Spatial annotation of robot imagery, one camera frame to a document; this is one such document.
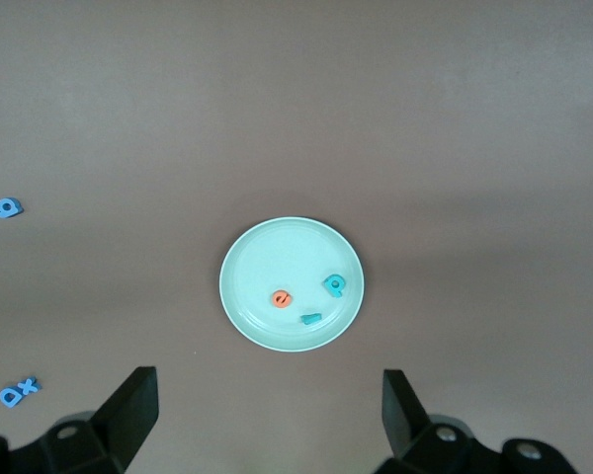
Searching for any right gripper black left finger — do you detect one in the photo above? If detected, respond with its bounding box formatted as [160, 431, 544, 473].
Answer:
[0, 365, 160, 474]

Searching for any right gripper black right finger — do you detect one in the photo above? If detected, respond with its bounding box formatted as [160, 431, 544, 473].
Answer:
[375, 368, 582, 474]

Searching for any teal foam letter p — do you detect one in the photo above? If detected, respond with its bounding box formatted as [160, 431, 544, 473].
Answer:
[322, 274, 348, 299]

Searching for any blue foam letter D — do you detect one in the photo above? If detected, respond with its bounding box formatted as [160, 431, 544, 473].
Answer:
[0, 386, 25, 409]

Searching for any pale green plate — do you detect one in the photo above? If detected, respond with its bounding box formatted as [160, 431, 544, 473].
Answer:
[218, 215, 366, 354]

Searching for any blue foam letter g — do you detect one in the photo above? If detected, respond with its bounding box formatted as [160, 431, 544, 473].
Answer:
[0, 197, 25, 220]

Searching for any brown table cover sheet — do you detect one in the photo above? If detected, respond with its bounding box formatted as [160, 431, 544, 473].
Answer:
[0, 0, 593, 474]

